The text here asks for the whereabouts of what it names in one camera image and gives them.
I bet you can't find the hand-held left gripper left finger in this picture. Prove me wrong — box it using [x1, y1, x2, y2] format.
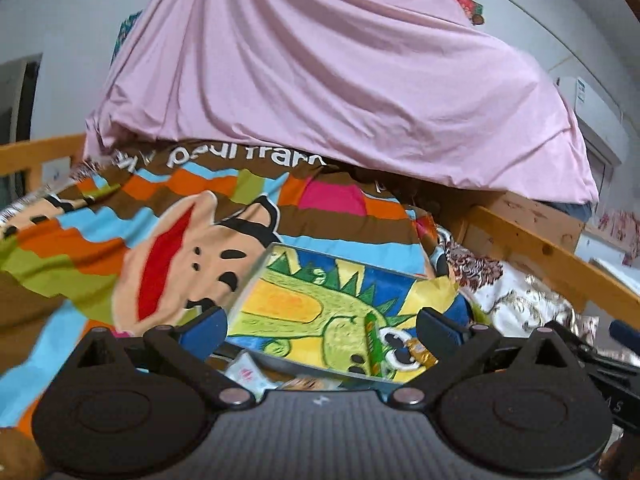
[70, 306, 256, 409]

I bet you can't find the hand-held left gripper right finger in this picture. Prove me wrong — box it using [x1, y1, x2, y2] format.
[385, 307, 581, 411]

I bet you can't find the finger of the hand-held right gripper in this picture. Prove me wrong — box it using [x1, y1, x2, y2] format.
[607, 320, 640, 349]
[547, 320, 640, 376]

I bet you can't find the dinosaur print box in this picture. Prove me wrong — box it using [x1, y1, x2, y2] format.
[224, 242, 451, 386]

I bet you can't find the gold wrapped snack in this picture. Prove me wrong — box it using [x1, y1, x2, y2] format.
[405, 337, 439, 369]

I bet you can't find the clear nut bar packet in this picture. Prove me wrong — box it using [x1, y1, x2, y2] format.
[222, 350, 346, 396]

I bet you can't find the green snack stick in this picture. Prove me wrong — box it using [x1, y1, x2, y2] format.
[364, 310, 384, 379]

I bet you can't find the white floral cloth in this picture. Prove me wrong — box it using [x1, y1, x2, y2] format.
[430, 225, 601, 348]

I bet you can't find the striped cartoon printed blanket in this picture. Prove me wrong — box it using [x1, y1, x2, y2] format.
[0, 140, 441, 441]

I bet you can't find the white air conditioner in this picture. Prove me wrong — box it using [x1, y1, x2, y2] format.
[554, 76, 631, 157]

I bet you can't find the dark doorway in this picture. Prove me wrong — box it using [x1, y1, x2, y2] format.
[0, 55, 43, 196]

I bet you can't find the pink bed sheet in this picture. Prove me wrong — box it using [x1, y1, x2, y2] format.
[82, 0, 601, 206]

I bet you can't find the teal patterned cloth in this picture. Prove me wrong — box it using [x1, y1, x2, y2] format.
[112, 10, 147, 63]

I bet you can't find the colourful printed cloth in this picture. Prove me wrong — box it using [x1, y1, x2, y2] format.
[447, 0, 487, 27]

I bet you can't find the pink floral wall sticker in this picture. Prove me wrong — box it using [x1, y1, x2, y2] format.
[597, 207, 640, 267]

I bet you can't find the wooden bed frame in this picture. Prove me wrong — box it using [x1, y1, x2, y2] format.
[0, 134, 640, 321]

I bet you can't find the white wall socket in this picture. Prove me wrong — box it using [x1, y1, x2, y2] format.
[42, 157, 74, 187]

